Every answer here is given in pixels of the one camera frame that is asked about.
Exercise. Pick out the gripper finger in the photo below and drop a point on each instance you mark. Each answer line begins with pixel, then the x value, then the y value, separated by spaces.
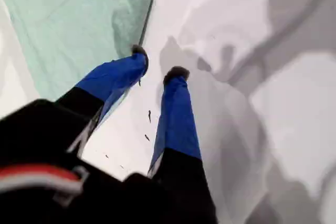
pixel 115 79
pixel 178 129

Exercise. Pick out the pale green T-shirt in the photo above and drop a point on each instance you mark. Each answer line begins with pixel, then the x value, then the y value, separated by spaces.
pixel 65 24

